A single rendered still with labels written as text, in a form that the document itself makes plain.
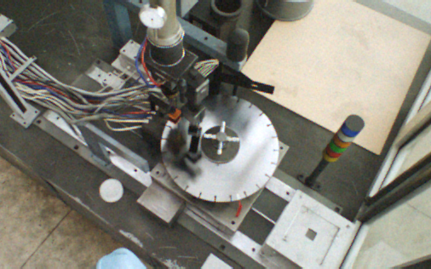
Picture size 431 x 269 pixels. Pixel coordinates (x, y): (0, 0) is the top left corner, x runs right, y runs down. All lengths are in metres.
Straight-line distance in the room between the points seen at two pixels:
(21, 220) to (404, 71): 1.81
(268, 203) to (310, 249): 0.23
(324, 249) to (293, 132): 0.45
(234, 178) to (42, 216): 1.28
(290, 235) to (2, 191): 1.56
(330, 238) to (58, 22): 1.24
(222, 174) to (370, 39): 0.90
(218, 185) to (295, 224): 0.24
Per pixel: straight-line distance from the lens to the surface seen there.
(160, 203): 1.22
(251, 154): 1.14
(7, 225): 2.23
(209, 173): 1.11
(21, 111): 1.46
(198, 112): 0.99
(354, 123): 1.01
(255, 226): 1.28
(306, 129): 1.44
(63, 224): 2.14
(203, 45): 1.21
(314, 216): 1.18
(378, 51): 1.72
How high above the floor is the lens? 1.99
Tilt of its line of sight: 64 degrees down
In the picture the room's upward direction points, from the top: 6 degrees clockwise
